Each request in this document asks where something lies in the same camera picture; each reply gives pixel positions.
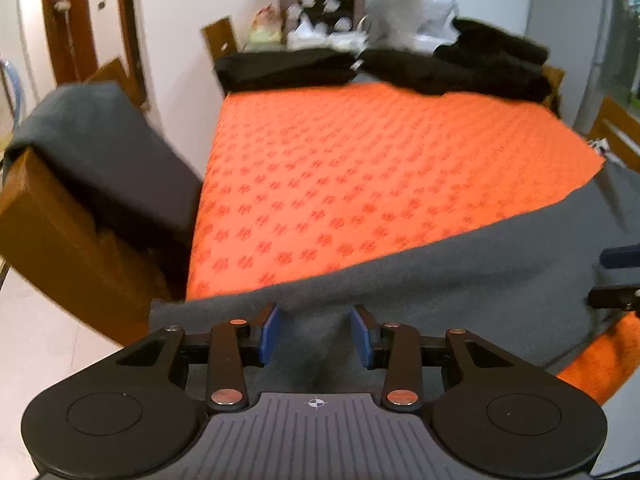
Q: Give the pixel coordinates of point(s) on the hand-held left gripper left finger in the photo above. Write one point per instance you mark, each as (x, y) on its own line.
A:
(267, 332)

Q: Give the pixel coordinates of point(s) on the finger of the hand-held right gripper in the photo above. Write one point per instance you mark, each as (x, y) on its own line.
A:
(622, 256)
(615, 296)

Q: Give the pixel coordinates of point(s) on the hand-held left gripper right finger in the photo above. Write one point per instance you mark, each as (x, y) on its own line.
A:
(362, 332)

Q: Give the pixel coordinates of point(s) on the grey pants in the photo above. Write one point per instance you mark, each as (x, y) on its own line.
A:
(450, 285)

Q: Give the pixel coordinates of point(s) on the striped cloth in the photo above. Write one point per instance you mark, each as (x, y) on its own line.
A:
(600, 144)

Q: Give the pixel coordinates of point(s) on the wooden chair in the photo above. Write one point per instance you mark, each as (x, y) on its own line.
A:
(45, 240)
(612, 115)
(555, 85)
(222, 35)

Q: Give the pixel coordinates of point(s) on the orange flower-patterned mat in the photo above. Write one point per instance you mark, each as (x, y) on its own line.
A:
(375, 175)

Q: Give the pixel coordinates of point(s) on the grey cloth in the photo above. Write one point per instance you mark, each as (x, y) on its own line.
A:
(100, 150)

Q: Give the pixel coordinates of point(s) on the white power strip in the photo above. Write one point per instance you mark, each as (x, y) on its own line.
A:
(345, 40)

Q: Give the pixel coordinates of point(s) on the green tissue pack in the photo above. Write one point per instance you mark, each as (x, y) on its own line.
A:
(265, 35)

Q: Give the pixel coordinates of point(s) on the white tissue box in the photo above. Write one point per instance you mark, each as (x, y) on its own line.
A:
(305, 35)

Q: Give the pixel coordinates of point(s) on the white plastic bag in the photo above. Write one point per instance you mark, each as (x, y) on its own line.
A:
(410, 10)

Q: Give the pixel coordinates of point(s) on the hula hoop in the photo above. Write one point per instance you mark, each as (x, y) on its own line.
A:
(17, 100)

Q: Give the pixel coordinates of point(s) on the brown wooden door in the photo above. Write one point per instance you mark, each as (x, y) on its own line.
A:
(60, 35)

